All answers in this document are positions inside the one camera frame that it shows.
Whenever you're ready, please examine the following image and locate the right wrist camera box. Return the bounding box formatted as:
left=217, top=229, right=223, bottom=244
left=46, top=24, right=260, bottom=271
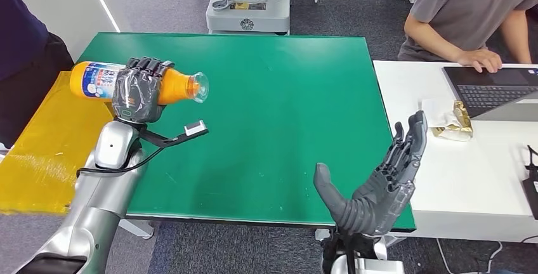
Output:
left=331, top=259, right=405, bottom=274

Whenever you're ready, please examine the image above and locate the white floor cable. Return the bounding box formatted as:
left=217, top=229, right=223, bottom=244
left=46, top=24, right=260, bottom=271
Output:
left=435, top=238, right=503, bottom=274

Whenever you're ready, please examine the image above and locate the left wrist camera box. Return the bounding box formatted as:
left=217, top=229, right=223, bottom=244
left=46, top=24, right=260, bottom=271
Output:
left=143, top=120, right=210, bottom=149

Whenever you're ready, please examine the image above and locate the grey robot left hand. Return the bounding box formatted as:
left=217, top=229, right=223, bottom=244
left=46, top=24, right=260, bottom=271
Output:
left=111, top=56, right=175, bottom=124

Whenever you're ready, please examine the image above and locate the black power adapter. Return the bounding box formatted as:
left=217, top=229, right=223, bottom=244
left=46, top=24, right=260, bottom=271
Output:
left=522, top=177, right=538, bottom=221

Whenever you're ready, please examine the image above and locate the standing person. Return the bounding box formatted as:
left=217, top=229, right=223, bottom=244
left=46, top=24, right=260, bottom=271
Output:
left=0, top=0, right=75, bottom=149

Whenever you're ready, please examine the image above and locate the orange juice bottle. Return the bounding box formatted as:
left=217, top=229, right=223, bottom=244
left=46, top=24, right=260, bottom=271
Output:
left=69, top=61, right=210, bottom=106

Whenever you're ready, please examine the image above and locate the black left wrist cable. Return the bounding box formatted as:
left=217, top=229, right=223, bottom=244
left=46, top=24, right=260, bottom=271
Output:
left=77, top=146, right=165, bottom=178

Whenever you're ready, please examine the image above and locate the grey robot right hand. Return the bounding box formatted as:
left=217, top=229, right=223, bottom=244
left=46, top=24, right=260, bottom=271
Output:
left=313, top=110, right=429, bottom=237

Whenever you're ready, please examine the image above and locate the gold foil snack packet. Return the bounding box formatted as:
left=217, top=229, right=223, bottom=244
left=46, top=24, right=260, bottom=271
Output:
left=430, top=100, right=474, bottom=143

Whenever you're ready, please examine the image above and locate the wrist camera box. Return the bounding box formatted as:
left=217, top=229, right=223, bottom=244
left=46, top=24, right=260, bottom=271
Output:
left=143, top=120, right=210, bottom=149
left=331, top=259, right=405, bottom=274

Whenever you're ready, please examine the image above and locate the person's right hand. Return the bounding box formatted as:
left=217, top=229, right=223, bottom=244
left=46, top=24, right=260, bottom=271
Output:
left=456, top=48, right=503, bottom=74

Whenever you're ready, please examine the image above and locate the white tissue paper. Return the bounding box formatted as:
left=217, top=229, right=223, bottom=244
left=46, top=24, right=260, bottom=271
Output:
left=420, top=97, right=458, bottom=129

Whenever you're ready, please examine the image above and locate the green table mat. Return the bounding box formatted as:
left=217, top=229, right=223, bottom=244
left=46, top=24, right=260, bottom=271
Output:
left=77, top=32, right=417, bottom=233

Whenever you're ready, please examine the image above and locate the grey machine base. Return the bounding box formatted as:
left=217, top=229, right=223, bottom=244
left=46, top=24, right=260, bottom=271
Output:
left=205, top=0, right=292, bottom=36

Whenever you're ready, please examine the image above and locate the seated person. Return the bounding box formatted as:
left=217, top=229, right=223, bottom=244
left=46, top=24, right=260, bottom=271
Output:
left=397, top=0, right=538, bottom=74

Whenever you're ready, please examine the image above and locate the thin black adapter cable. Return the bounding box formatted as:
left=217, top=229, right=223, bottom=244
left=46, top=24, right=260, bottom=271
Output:
left=524, top=145, right=538, bottom=181

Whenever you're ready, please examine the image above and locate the yellow taped cardboard box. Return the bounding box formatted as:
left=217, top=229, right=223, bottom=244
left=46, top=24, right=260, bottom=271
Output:
left=0, top=70, right=115, bottom=216

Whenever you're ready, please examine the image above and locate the dark grey laptop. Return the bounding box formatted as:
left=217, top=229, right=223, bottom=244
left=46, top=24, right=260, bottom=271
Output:
left=442, top=65, right=538, bottom=122

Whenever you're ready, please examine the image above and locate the white desk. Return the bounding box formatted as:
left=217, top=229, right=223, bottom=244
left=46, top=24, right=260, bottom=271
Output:
left=348, top=60, right=538, bottom=248

